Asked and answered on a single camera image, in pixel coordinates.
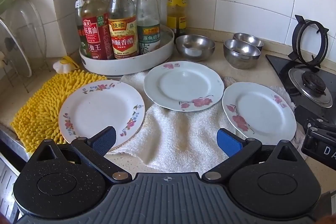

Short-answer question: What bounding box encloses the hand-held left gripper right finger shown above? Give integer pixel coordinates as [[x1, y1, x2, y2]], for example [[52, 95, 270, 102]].
[[202, 128, 305, 184]]

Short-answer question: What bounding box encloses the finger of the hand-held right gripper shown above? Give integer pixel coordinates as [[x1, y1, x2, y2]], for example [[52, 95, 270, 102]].
[[304, 117, 336, 134]]

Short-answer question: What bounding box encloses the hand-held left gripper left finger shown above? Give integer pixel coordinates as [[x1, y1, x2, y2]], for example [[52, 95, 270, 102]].
[[35, 126, 132, 184]]

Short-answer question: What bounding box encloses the large steel bowl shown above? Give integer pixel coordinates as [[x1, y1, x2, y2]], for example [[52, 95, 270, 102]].
[[175, 34, 216, 62]]

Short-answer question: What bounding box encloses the white plate with small flowers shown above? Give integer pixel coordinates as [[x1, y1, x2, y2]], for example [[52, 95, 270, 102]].
[[58, 80, 145, 148]]

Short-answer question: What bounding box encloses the steel stove burner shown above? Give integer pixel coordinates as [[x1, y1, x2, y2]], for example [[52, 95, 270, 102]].
[[288, 68, 333, 108]]

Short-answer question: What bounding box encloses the white plate with pink flowers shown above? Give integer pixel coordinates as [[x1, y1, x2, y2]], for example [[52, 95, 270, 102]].
[[143, 61, 225, 111], [222, 82, 297, 146]]

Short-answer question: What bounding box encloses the white towel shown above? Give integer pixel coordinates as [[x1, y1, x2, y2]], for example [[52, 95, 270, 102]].
[[109, 70, 297, 173]]

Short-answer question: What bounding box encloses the black glass gas stove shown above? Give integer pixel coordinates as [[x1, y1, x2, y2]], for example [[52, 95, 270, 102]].
[[265, 53, 336, 130]]

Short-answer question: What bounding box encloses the yellow chenille mat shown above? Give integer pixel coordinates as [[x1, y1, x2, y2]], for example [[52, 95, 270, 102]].
[[10, 69, 108, 153]]

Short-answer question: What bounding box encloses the white and yellow garlic-shaped holder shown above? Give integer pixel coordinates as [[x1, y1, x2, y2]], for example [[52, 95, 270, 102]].
[[53, 56, 79, 74]]

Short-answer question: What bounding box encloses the white two-tier condiment rack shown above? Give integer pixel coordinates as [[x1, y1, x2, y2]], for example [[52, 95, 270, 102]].
[[73, 0, 175, 76]]

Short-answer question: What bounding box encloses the steel sink drainboard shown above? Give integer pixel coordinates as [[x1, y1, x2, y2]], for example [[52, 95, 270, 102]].
[[0, 122, 28, 224]]

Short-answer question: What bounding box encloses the vinegar bottle yellow cap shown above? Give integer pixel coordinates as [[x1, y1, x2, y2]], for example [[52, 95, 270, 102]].
[[108, 0, 139, 60]]

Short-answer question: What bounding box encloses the soy sauce bottle red label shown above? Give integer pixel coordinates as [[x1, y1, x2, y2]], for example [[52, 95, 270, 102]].
[[81, 0, 112, 60]]

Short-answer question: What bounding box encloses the dark glass bottle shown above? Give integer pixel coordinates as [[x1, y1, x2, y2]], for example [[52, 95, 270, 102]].
[[74, 0, 88, 58]]

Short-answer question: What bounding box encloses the clear bottle purple neck label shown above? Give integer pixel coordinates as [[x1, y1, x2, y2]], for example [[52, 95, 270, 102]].
[[136, 0, 161, 56]]

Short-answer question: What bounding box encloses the glass pot lid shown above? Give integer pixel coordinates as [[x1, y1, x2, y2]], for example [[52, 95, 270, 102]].
[[0, 0, 48, 77]]

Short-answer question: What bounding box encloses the green and yellow label bottle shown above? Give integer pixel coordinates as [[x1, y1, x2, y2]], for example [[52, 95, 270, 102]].
[[167, 0, 188, 37]]

